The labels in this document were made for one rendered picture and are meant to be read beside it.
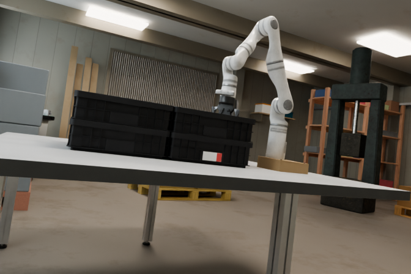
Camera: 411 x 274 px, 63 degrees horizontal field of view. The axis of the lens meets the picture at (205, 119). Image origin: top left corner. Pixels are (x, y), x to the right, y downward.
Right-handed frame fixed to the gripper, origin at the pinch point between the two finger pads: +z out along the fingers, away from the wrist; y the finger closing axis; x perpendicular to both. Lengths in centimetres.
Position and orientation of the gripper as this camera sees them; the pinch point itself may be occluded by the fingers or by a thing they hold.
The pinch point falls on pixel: (222, 126)
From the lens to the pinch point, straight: 160.1
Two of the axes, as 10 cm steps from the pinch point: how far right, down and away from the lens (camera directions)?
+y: -9.5, -1.3, 3.0
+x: -2.8, -1.2, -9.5
